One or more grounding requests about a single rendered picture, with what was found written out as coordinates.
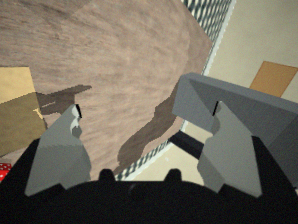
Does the tan flat mat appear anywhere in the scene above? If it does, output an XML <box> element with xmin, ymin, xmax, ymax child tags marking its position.
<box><xmin>0</xmin><ymin>67</ymin><xmax>46</xmax><ymax>156</ymax></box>

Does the red die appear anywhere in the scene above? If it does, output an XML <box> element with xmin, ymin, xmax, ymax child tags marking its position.
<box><xmin>0</xmin><ymin>163</ymin><xmax>12</xmax><ymax>181</ymax></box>

